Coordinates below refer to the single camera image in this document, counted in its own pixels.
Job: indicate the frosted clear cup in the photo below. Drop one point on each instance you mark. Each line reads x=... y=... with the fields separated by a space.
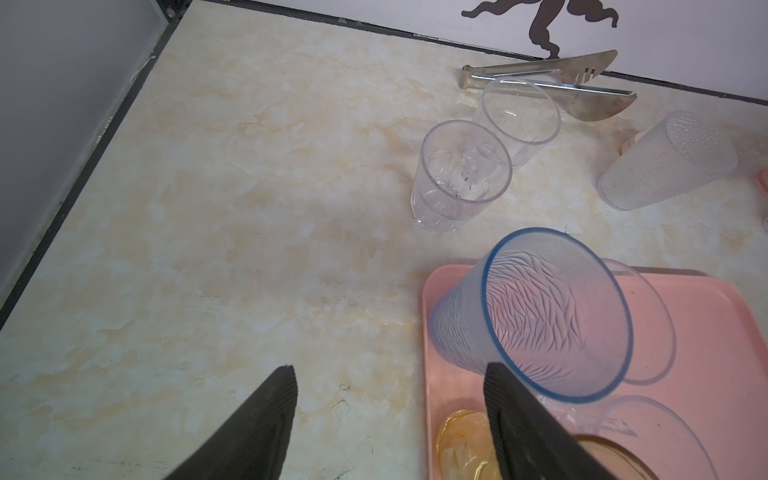
x=681 y=153

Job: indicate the pink tray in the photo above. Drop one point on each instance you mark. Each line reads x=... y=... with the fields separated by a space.
x=707 y=419

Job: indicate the clear glass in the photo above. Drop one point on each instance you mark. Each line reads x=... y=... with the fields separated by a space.
x=655 y=339
x=521 y=114
x=463 y=167

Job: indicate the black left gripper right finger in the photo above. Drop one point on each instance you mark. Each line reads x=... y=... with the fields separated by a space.
x=529 y=443

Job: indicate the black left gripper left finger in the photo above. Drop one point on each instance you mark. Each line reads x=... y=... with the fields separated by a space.
x=253 y=442

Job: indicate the blue tall cup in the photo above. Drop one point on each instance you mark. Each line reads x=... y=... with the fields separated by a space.
x=548 y=308

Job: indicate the yellow amber glass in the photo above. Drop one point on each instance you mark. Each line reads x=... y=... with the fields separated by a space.
x=464 y=450

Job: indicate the metal tongs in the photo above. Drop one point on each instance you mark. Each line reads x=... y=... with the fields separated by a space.
x=564 y=80

